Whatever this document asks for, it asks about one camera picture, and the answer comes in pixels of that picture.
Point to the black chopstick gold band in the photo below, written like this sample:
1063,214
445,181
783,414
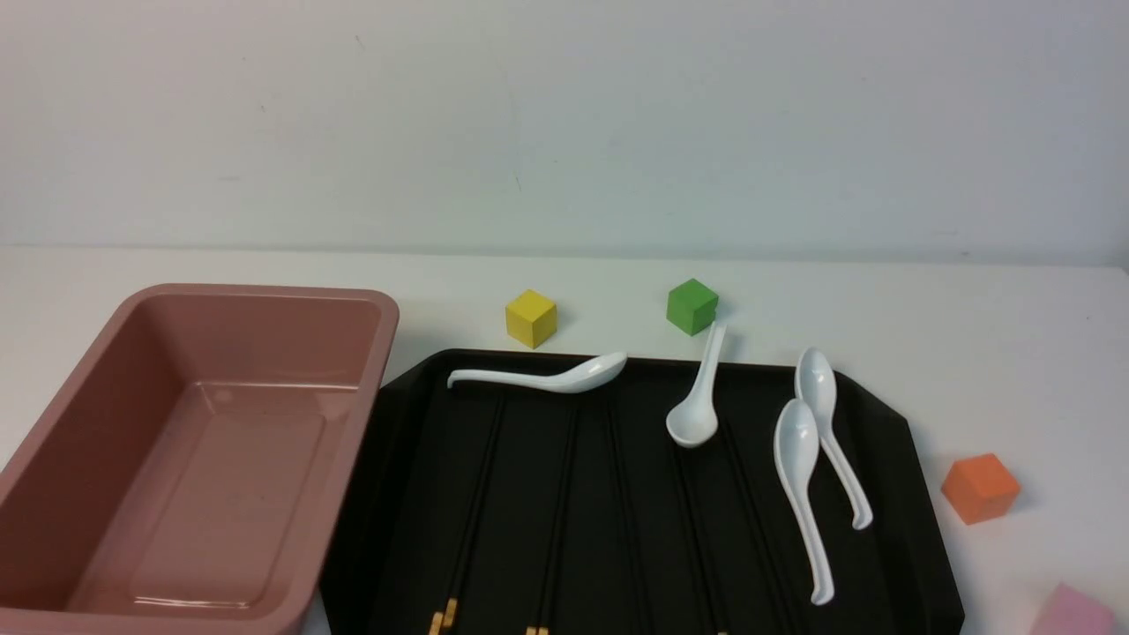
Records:
498,458
778,591
540,622
700,543
622,492
442,622

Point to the yellow wooden cube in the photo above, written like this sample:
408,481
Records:
531,319

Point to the white spoon top left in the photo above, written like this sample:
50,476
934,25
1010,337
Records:
595,372

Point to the white spoon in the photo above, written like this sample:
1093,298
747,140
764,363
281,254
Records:
815,384
694,420
796,451
595,372

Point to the green wooden cube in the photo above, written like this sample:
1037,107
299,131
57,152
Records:
691,306

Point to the white spoon centre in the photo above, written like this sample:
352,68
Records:
694,420

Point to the black octagonal tray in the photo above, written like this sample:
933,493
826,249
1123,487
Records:
491,509

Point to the white spoon far right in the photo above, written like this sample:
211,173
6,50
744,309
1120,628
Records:
815,384

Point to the white spoon lower right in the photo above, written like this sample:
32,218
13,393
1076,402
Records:
796,451

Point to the pink rectangular plastic bin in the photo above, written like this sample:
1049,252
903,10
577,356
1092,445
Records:
187,476

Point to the orange wooden cube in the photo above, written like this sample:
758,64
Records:
980,488

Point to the pink wooden block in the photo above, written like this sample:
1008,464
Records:
1070,611

